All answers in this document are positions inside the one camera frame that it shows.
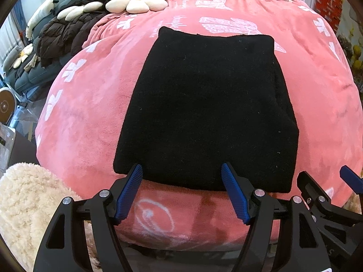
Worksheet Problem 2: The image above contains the blue sofa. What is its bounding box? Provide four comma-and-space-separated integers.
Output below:
1, 14, 72, 94

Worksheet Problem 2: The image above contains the dark brown puffer jacket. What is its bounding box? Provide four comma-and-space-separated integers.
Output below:
36, 10, 106, 68

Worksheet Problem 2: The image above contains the white plush toy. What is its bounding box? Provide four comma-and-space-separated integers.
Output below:
25, 0, 59, 40

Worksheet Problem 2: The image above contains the small daisy flower pillow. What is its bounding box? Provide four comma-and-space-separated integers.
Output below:
56, 1, 103, 22

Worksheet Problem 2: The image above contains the cream fluffy rug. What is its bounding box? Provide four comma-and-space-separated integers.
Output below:
0, 162, 94, 272

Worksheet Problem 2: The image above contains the round wooden disc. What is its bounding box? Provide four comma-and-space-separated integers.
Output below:
0, 87, 17, 125

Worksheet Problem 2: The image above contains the black garment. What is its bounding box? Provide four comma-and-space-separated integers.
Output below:
113, 27, 299, 193

